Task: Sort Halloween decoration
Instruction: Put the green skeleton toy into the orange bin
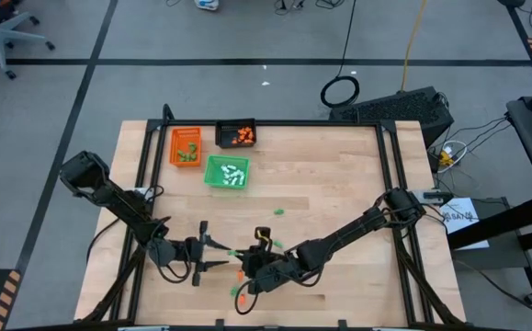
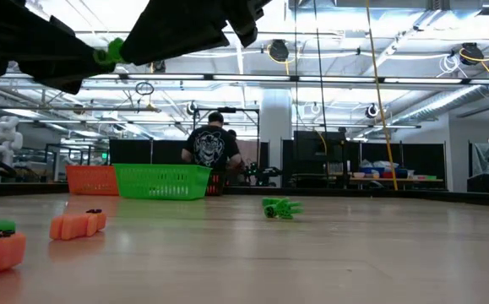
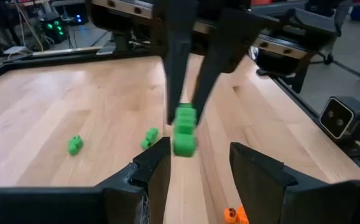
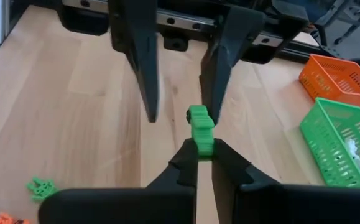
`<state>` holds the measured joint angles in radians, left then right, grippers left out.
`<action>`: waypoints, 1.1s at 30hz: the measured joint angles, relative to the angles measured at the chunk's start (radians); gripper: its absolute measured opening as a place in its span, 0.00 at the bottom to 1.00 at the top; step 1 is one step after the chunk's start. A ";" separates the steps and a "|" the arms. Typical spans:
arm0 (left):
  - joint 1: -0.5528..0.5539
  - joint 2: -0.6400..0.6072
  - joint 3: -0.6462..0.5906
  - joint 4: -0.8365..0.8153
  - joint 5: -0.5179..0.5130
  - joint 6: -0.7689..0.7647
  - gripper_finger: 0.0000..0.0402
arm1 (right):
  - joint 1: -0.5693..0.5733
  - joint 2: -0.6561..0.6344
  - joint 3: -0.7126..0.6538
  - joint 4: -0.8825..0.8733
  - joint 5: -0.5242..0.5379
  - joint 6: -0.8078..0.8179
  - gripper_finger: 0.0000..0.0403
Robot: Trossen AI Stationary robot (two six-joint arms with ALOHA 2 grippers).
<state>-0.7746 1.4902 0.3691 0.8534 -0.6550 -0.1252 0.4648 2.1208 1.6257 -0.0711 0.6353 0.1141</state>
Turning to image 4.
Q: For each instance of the small white toy figure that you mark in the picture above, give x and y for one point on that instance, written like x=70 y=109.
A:
x=355 y=155

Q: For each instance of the green plastic basket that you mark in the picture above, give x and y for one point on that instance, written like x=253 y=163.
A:
x=329 y=140

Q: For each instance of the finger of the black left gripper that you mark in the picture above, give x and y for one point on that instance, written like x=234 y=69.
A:
x=142 y=46
x=229 y=46

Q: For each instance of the small green toy figure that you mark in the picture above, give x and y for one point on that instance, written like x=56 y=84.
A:
x=41 y=188
x=202 y=130

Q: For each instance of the small orange toy figure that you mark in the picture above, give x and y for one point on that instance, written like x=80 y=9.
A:
x=2 y=219

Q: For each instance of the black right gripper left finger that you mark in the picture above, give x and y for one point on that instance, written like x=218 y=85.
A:
x=120 y=205

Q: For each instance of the grey office chair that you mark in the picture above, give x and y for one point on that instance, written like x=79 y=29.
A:
x=347 y=18

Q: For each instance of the orange plastic basket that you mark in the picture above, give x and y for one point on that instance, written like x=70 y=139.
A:
x=338 y=81

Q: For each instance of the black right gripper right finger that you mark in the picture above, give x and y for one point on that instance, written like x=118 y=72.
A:
x=276 y=205

